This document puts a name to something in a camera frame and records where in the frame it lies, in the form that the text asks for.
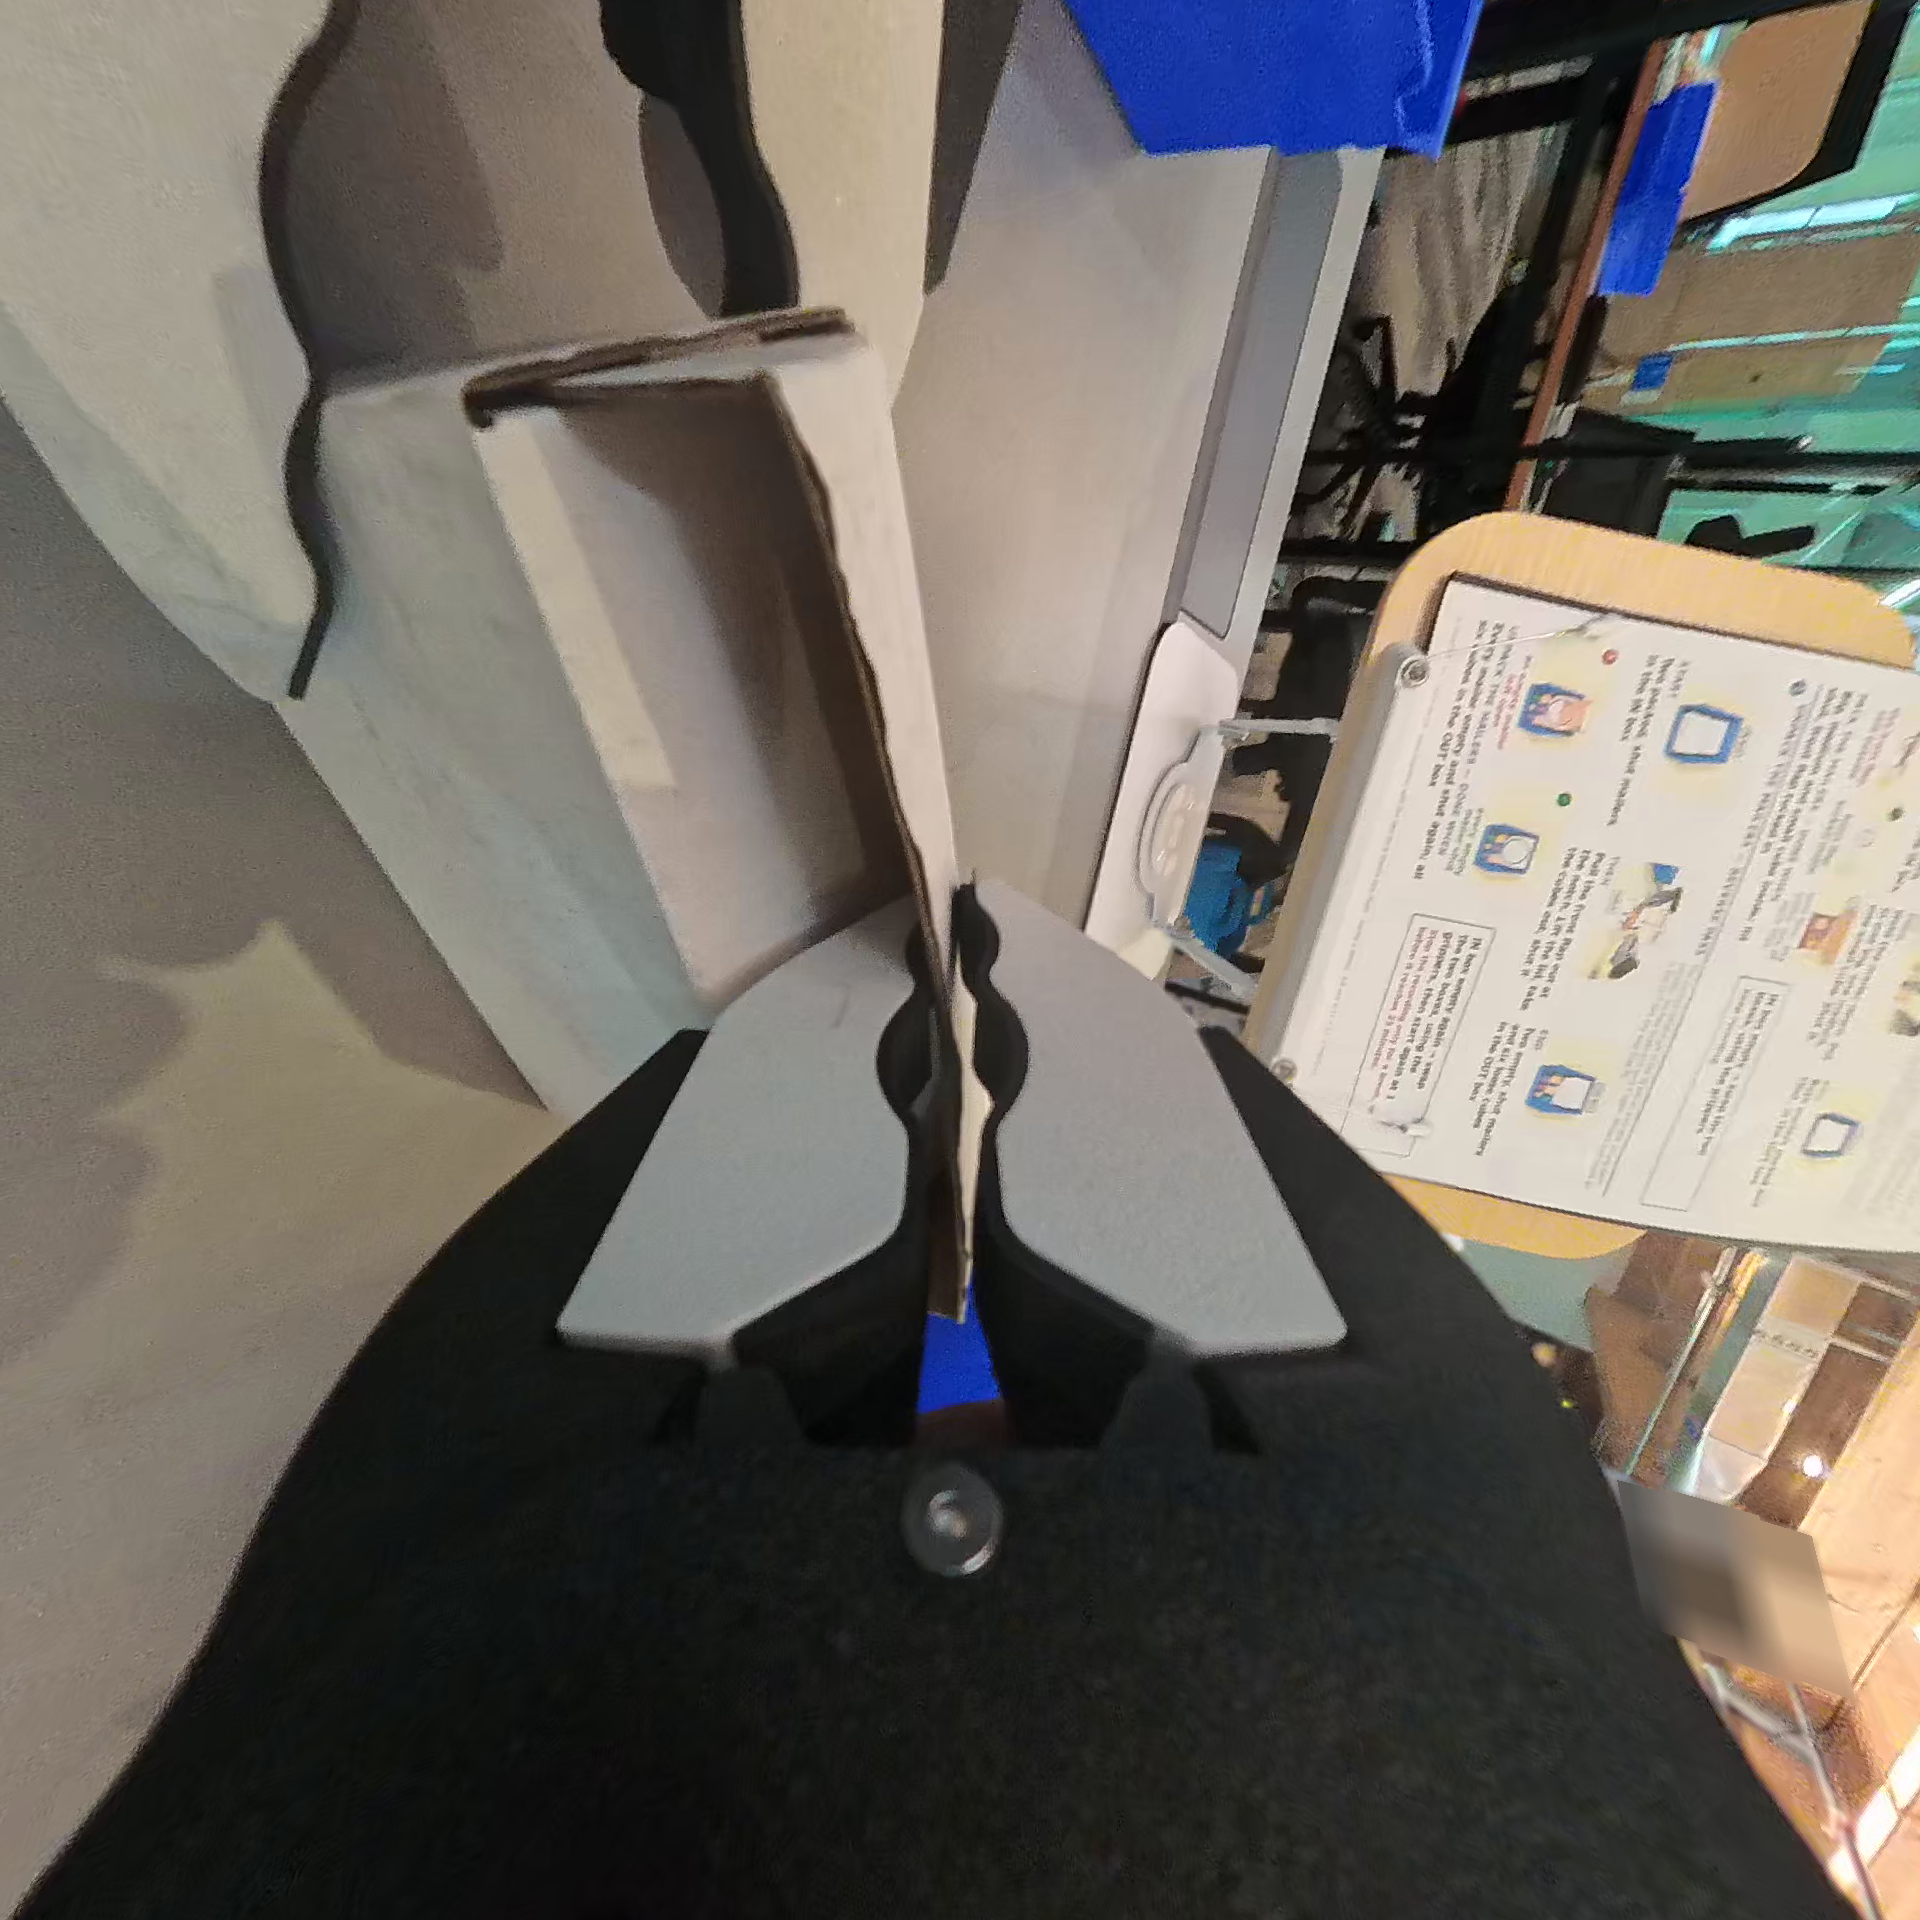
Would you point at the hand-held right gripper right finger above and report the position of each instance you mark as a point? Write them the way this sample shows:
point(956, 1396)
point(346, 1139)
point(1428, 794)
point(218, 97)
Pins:
point(1154, 1185)

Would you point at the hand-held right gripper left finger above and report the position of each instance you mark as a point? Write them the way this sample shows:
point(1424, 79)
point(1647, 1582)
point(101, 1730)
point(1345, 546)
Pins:
point(750, 1185)

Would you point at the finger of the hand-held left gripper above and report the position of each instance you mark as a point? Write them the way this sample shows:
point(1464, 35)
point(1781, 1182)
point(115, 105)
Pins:
point(134, 225)
point(841, 151)

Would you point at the white cardboard box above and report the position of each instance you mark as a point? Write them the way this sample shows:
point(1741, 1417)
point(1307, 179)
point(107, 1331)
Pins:
point(675, 675)

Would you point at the white stand base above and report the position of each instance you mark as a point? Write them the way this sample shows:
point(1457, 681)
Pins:
point(1185, 675)

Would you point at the printed instruction sheet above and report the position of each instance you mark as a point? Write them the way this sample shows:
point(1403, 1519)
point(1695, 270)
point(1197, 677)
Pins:
point(1651, 931)

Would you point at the wooden sign board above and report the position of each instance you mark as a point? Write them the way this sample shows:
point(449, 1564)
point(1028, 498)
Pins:
point(1575, 554)

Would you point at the blue panel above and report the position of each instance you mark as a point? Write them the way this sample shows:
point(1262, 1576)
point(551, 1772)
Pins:
point(1658, 195)

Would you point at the silver ventilation duct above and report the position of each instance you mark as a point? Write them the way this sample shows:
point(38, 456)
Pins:
point(1785, 1350)

